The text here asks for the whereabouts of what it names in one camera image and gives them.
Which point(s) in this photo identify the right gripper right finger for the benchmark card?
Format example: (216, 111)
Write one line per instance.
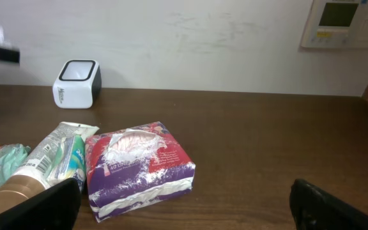
(313, 208)

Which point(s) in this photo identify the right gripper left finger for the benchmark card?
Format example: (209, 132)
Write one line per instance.
(55, 208)

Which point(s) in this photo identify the white tube gold cap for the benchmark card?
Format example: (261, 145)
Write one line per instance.
(30, 178)

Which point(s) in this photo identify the small green tissue packet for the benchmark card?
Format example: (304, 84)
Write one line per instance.
(69, 162)

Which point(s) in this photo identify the pink floral pad package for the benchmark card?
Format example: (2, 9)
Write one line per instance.
(135, 167)

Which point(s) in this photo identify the white barcode scanner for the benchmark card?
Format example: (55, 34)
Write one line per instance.
(78, 84)

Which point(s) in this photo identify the white wall control panel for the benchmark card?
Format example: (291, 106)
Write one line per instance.
(336, 24)

